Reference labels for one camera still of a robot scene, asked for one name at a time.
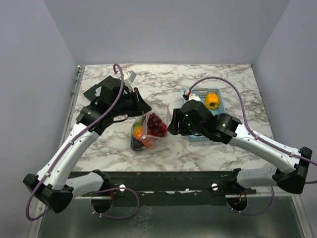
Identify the clear pink zip top bag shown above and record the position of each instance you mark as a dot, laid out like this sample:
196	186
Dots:
166	117

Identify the green orange toy mango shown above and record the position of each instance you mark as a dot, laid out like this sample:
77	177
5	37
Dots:
137	129

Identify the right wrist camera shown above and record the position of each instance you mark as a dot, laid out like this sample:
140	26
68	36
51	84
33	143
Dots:
188	95

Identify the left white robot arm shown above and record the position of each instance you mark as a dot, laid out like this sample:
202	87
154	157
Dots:
52	185

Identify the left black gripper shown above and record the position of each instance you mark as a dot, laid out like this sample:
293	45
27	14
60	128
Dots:
141	106

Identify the orange toy pumpkin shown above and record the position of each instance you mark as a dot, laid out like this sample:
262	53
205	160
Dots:
148	142

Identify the red toy tomato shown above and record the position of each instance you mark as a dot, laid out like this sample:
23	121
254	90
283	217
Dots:
162	129

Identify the light blue plastic basket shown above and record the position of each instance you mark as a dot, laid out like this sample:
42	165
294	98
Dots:
202	93

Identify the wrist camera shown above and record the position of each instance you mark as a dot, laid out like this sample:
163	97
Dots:
188	95
129	77

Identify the green toy cabbage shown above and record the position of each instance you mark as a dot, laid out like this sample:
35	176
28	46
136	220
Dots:
140	120

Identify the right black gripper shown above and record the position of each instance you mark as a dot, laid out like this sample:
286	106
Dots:
178	116

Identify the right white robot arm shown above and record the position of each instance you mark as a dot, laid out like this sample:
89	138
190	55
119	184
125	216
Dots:
289	165

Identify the dark purple toy eggplant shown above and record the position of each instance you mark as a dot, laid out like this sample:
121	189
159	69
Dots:
136	144

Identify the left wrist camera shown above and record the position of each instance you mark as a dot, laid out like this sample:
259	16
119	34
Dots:
129	77

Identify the black foam pad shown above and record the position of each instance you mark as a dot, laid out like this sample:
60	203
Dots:
90	93

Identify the dark red toy grapes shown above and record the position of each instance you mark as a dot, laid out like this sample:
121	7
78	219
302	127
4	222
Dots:
151	124

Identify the aluminium rail frame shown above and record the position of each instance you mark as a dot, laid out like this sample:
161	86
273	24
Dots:
269	213

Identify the yellow toy bell pepper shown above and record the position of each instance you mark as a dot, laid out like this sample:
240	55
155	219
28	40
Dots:
212	101

